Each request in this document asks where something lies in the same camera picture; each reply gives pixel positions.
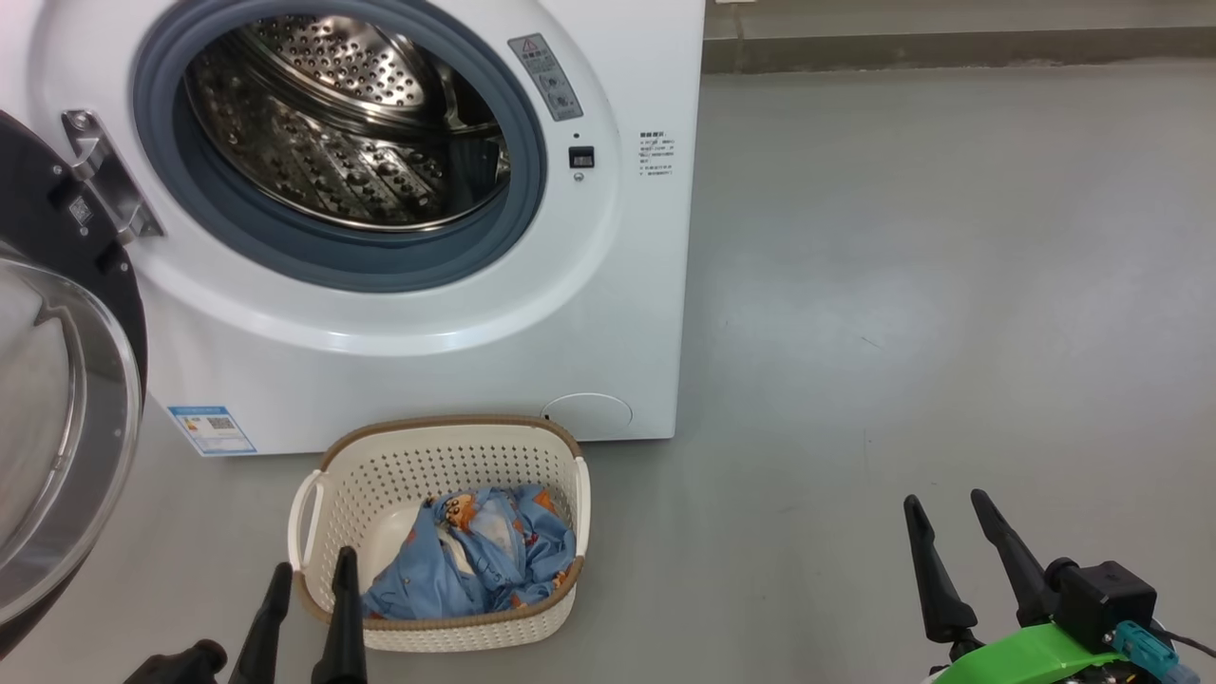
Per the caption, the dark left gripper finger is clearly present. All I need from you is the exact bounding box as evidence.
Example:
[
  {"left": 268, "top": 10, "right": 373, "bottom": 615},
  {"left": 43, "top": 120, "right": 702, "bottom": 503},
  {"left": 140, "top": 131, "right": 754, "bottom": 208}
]
[
  {"left": 312, "top": 546, "right": 369, "bottom": 684},
  {"left": 228, "top": 561, "right": 295, "bottom": 684}
]

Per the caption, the blue white energy label sticker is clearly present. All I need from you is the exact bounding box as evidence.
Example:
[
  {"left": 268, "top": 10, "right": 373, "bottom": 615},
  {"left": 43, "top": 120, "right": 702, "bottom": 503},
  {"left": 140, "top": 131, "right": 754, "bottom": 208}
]
[{"left": 167, "top": 406, "right": 258, "bottom": 458}]

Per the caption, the teal left camera cable plug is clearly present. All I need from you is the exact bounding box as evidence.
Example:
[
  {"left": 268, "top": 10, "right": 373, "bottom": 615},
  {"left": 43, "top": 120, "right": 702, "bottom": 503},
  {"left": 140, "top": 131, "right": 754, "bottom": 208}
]
[{"left": 1111, "top": 621, "right": 1204, "bottom": 684}]

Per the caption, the white front-load washing machine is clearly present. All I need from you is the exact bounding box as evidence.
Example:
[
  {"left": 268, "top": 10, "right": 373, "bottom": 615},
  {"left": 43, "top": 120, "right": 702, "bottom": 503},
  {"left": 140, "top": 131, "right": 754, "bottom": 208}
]
[{"left": 0, "top": 0, "right": 706, "bottom": 458}]

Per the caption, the small printed text label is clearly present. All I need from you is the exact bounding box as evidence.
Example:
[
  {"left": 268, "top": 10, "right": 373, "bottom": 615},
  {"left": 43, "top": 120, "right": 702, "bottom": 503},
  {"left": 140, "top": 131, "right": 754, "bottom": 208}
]
[{"left": 638, "top": 131, "right": 676, "bottom": 180}]

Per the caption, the grey rubber door gasket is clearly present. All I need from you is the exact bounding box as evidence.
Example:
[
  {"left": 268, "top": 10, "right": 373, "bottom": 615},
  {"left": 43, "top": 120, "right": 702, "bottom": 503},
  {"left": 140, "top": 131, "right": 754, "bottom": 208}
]
[{"left": 131, "top": 0, "right": 550, "bottom": 295}]

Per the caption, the round white drain filter cover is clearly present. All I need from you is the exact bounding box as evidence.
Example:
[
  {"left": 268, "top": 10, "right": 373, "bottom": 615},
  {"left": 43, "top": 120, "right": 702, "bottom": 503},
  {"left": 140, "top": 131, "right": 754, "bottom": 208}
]
[{"left": 541, "top": 392, "right": 635, "bottom": 442}]

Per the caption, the stainless steel perforated washer drum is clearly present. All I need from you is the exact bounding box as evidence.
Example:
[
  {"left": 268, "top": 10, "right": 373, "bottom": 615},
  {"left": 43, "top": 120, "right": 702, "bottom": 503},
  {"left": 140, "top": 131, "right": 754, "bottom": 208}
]
[{"left": 184, "top": 13, "right": 512, "bottom": 233}]

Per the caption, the blue cartoon print garment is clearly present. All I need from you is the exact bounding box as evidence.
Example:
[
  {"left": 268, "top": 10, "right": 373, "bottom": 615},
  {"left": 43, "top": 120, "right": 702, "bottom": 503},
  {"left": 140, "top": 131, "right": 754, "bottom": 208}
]
[{"left": 361, "top": 484, "right": 578, "bottom": 621}]

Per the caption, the grey warning sticker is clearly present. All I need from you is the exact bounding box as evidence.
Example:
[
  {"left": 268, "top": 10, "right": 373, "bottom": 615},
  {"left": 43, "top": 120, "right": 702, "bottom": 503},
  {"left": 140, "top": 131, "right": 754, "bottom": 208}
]
[{"left": 507, "top": 33, "right": 585, "bottom": 123}]

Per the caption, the cream perforated basket brown rim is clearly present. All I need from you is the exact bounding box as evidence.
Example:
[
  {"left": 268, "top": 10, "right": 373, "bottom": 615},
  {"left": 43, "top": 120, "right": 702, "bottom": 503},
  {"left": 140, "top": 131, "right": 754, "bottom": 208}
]
[{"left": 288, "top": 415, "right": 592, "bottom": 654}]

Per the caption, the metal door hinge bracket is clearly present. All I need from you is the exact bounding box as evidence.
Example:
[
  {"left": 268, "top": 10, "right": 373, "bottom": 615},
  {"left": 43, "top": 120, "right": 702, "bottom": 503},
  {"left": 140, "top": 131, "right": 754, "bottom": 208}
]
[{"left": 61, "top": 109, "right": 165, "bottom": 244}]

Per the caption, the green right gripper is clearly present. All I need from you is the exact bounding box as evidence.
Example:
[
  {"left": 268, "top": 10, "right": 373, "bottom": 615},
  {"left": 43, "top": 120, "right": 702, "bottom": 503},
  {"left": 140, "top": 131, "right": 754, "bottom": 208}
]
[{"left": 902, "top": 489, "right": 1156, "bottom": 684}]

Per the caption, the black round glass washer door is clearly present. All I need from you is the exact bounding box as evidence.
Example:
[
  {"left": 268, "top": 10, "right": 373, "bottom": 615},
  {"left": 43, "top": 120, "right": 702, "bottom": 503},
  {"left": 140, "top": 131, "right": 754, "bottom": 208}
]
[{"left": 0, "top": 109, "right": 149, "bottom": 658}]

